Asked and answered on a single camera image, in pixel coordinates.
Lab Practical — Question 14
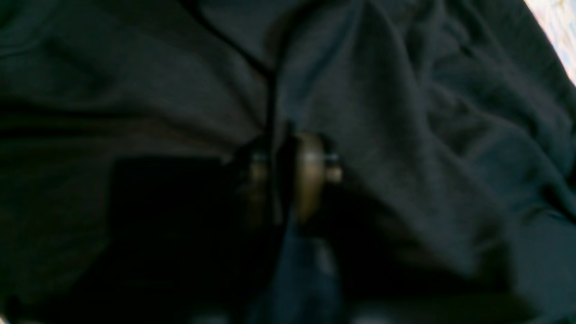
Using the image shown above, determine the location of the patterned tablecloth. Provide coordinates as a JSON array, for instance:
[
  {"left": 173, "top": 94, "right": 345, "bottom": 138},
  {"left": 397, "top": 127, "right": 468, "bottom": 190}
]
[{"left": 524, "top": 0, "right": 576, "bottom": 83}]

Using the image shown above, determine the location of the black t-shirt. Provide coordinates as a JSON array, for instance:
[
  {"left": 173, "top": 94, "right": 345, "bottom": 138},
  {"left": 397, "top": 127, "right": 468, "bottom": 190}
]
[{"left": 1, "top": 0, "right": 575, "bottom": 324}]

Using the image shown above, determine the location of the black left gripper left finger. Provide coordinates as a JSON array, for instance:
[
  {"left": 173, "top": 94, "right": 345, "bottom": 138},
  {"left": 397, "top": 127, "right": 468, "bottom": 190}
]
[{"left": 228, "top": 136, "right": 271, "bottom": 230}]

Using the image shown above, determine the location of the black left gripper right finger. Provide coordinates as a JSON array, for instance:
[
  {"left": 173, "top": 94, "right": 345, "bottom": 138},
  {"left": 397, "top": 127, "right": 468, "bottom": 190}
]
[{"left": 281, "top": 131, "right": 344, "bottom": 225}]

